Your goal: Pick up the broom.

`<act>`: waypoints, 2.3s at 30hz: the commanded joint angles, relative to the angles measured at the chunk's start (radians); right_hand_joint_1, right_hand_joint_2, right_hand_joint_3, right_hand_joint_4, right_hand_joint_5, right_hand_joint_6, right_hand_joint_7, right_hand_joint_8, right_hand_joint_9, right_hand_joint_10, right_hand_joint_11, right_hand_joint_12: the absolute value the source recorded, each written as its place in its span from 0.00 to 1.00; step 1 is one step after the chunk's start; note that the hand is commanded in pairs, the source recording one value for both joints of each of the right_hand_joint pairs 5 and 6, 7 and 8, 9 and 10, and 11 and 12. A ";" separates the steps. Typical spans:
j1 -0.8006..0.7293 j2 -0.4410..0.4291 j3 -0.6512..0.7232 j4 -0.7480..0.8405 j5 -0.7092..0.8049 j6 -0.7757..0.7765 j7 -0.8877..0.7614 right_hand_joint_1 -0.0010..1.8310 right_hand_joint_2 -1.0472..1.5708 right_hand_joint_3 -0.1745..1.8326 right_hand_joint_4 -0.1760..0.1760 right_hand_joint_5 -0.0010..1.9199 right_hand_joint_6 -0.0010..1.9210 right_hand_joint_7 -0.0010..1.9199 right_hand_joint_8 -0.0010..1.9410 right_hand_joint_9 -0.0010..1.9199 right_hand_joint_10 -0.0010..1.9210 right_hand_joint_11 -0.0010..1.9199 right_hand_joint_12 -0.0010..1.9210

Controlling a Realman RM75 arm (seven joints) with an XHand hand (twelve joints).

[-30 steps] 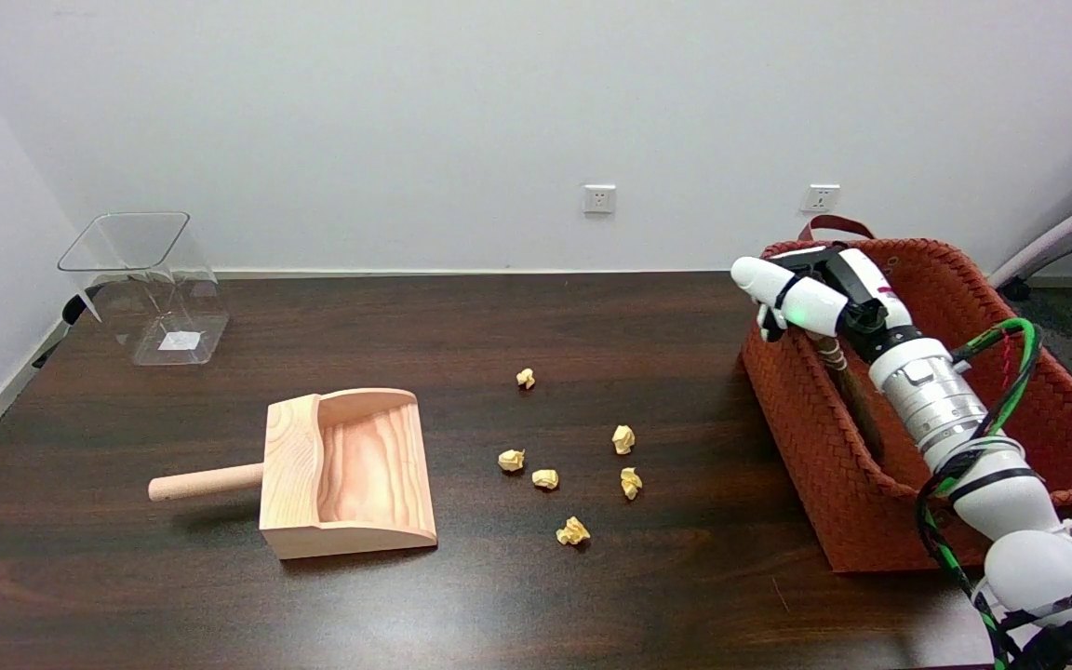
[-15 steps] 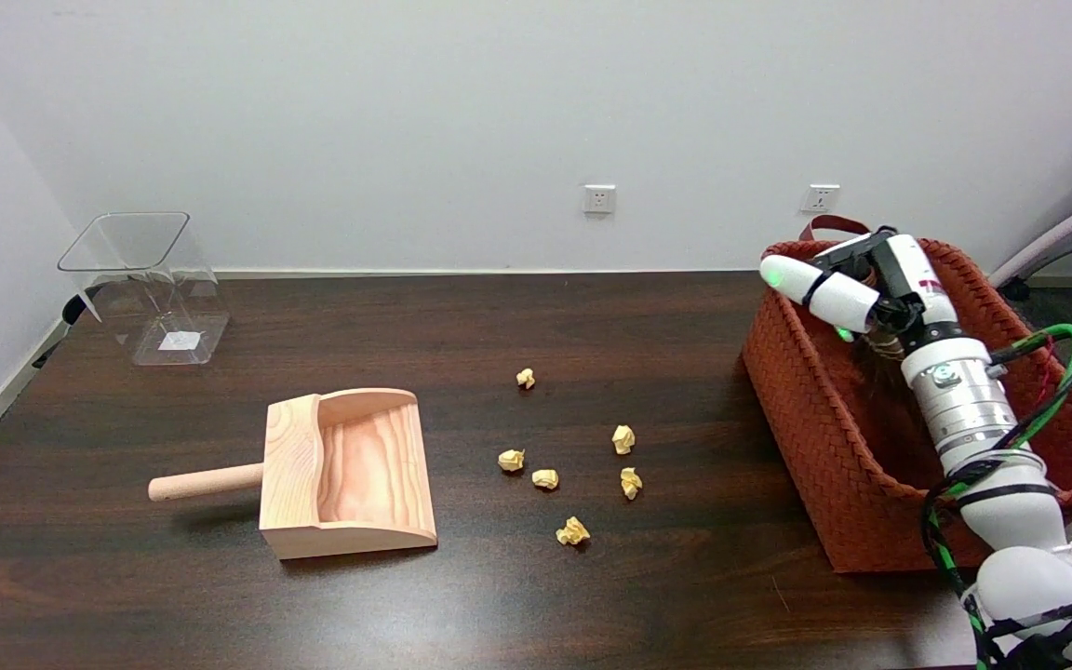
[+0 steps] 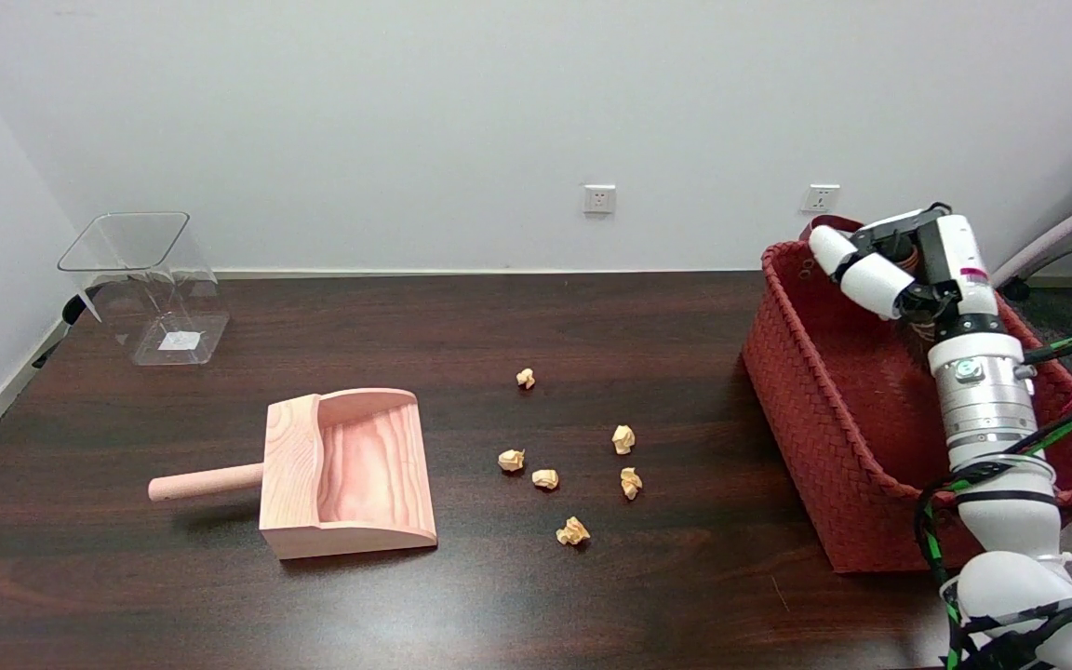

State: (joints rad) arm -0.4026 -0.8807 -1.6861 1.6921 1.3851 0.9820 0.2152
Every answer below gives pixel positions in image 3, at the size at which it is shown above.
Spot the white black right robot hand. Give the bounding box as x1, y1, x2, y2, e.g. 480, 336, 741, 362
809, 202, 1008, 344

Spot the pale pink tube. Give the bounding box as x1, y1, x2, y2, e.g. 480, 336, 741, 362
992, 181, 1072, 285

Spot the grey tube with black cap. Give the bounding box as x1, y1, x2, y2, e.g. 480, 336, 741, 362
1001, 226, 1072, 301

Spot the red-brown woven basket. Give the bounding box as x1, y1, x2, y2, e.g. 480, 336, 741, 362
743, 216, 1072, 604

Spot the clear plastic bin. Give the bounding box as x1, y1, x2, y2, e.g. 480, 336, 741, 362
58, 212, 230, 367

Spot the wooden dustpan with round handle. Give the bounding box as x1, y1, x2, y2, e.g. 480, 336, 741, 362
148, 388, 438, 561

